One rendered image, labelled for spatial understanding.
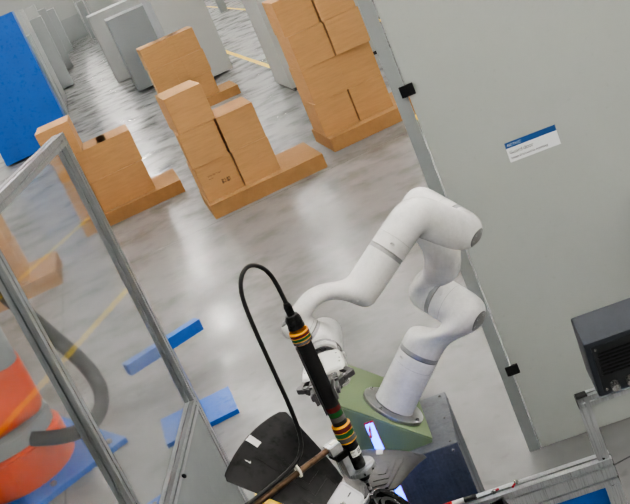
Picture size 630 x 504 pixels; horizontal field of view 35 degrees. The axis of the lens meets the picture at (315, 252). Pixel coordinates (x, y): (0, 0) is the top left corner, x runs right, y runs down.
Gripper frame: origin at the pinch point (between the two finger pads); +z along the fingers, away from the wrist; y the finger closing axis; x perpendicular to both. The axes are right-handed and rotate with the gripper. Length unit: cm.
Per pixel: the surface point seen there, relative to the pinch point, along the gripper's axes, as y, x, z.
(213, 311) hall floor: 145, -146, -482
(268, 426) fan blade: 16.6, -6.6, -7.1
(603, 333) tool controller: -63, -25, -30
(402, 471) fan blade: -6.8, -31.8, -11.5
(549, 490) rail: -37, -66, -34
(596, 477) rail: -50, -67, -34
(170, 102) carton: 163, -27, -733
